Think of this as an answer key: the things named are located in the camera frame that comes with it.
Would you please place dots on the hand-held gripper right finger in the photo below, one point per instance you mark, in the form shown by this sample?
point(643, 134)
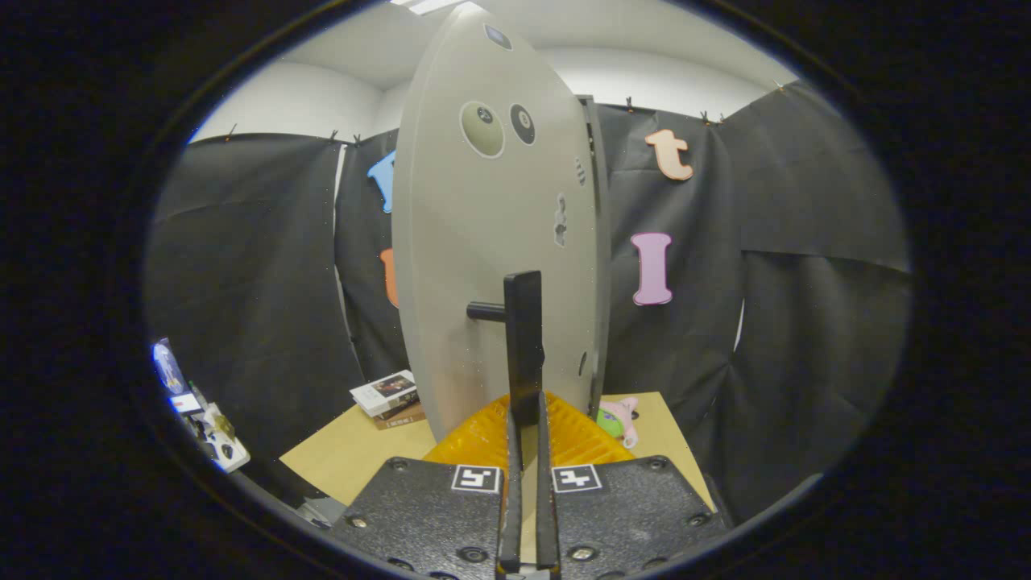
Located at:
point(628, 515)

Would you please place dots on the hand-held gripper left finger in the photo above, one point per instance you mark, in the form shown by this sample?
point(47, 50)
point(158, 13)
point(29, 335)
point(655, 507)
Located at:
point(427, 515)

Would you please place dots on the pink and green plush toy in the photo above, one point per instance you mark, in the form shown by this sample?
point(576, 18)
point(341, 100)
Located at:
point(616, 420)

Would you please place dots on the brown book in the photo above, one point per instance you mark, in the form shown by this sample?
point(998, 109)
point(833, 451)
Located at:
point(403, 419)

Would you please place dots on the white book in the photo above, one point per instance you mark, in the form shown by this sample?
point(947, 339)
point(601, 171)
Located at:
point(383, 391)

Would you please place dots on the white tray of small items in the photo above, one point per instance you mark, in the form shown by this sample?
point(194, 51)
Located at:
point(221, 439)

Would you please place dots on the black backdrop cloth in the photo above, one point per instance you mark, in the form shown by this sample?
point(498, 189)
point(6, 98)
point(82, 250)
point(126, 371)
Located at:
point(805, 322)

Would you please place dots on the blue printed card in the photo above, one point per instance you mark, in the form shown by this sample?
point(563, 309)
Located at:
point(171, 370)

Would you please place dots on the long ceiling light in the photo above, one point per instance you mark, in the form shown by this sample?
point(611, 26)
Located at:
point(423, 4)

